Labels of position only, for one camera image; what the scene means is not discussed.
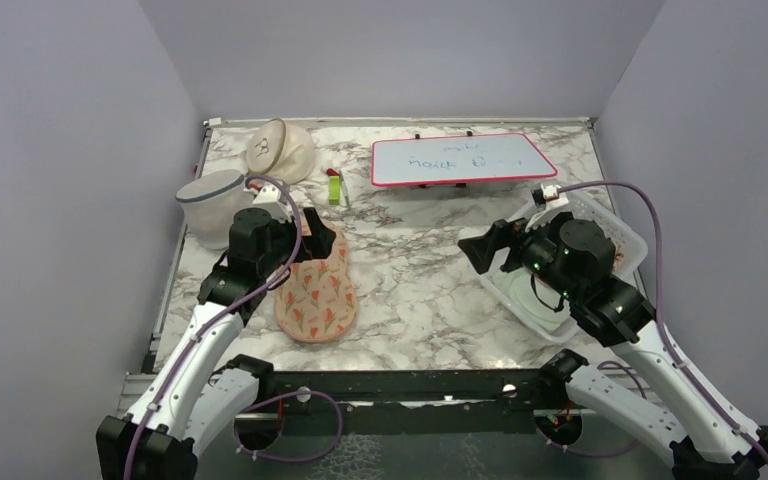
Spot green red marker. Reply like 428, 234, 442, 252
326, 168, 350, 207

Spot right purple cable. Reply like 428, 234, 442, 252
536, 181, 768, 480

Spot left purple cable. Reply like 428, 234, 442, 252
122, 173, 346, 480

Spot white plastic basket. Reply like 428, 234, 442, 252
478, 191, 648, 344

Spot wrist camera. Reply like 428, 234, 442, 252
251, 185, 294, 223
527, 183, 569, 230

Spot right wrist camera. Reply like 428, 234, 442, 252
527, 183, 569, 230

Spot floral mesh laundry bag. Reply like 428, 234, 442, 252
274, 220, 359, 343

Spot red framed whiteboard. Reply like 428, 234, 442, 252
370, 133, 558, 187

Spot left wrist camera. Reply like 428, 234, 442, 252
251, 185, 294, 223

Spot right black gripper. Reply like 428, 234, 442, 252
458, 207, 582, 302

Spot white mesh laundry bag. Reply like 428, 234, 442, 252
175, 169, 254, 250

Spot pink bra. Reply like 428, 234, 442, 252
612, 243, 634, 276

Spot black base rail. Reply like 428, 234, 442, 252
233, 369, 583, 446

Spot purple cable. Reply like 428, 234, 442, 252
536, 181, 768, 480
122, 173, 346, 480

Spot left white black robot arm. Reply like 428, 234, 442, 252
96, 205, 336, 479

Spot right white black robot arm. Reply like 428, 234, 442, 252
458, 212, 768, 479

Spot light green bra pads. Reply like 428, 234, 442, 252
489, 270, 570, 337

